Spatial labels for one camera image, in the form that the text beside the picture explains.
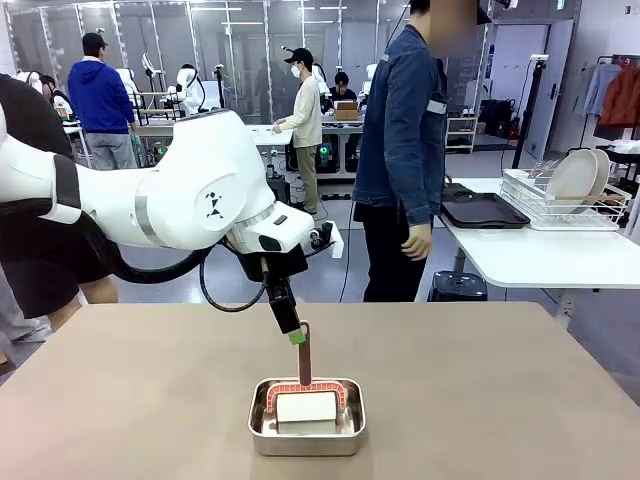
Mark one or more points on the person's right hand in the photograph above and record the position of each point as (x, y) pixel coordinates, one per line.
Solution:
(417, 242)

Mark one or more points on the person in cream sweater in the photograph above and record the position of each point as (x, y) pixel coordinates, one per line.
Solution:
(307, 115)

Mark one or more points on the grey blue hanging shirt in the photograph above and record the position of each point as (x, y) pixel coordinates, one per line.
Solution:
(597, 90)

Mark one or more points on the person in blue hoodie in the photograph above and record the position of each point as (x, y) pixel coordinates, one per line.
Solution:
(97, 100)

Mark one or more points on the dark haired person white top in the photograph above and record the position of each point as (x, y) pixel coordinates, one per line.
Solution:
(59, 102)

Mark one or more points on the white shoe rack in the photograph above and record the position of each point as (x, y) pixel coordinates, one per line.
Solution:
(460, 135)

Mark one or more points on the black camera tripod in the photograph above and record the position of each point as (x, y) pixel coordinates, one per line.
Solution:
(531, 110)

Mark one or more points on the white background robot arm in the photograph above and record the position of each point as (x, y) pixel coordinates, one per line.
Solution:
(22, 77)
(135, 85)
(187, 80)

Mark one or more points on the dark round stool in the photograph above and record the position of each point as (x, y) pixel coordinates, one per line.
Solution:
(457, 287)

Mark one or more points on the person in denim jacket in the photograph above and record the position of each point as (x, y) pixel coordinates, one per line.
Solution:
(400, 125)

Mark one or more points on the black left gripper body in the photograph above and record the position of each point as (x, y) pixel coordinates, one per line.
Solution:
(280, 292)

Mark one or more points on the rectangular stainless steel tin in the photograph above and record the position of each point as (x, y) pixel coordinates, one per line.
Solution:
(305, 445)

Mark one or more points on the orange hanging jacket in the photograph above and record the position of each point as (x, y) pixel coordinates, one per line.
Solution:
(622, 97)

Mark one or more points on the white side table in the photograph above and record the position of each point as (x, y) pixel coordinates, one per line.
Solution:
(550, 260)

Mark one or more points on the dark haired person black top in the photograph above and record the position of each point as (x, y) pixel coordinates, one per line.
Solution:
(342, 92)

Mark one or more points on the person in black shirt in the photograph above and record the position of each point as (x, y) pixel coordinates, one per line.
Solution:
(30, 260)

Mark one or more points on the grey open door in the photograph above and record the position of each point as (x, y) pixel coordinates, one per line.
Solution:
(555, 75)

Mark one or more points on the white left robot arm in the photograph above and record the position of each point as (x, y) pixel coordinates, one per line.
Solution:
(200, 175)

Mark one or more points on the cardboard box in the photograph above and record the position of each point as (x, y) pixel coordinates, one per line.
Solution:
(347, 111)

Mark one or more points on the person's right forearm denim sleeve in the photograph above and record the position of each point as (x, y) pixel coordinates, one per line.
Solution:
(420, 195)

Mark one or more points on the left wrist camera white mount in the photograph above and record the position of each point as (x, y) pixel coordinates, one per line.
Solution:
(337, 245)

